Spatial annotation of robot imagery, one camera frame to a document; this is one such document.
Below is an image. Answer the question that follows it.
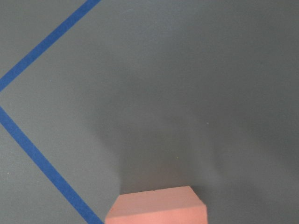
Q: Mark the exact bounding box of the orange foam block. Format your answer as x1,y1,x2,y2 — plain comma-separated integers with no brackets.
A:
105,186,208,224

